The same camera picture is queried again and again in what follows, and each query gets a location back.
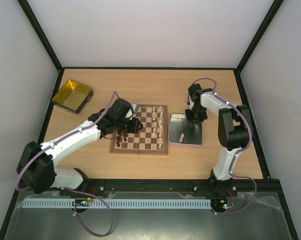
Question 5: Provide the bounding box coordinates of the pink metal tin tray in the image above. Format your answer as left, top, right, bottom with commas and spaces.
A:
168, 113, 204, 148

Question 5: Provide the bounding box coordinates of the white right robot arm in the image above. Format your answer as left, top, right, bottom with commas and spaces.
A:
185, 83, 253, 197

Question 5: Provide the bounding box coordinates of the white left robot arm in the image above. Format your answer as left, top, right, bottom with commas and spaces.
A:
16, 98, 143, 194

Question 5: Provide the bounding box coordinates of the wooden chess board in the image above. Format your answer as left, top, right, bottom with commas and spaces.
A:
110, 104, 169, 155

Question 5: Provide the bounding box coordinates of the yellow tin lid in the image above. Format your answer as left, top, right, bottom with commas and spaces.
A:
52, 79, 94, 115

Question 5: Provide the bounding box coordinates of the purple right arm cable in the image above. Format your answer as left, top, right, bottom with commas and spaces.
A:
186, 76, 258, 215

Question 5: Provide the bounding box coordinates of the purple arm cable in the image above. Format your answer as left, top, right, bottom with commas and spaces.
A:
15, 91, 115, 237
186, 76, 258, 215

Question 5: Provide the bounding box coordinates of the black enclosure frame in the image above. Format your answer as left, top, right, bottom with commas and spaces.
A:
0, 0, 300, 240

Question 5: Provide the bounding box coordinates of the slotted grey cable duct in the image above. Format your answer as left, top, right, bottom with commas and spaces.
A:
21, 198, 211, 210

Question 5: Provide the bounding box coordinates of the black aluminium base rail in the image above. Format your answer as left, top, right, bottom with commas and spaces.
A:
59, 177, 283, 200

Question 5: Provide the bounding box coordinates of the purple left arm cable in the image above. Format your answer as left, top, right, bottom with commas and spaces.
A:
15, 91, 115, 237

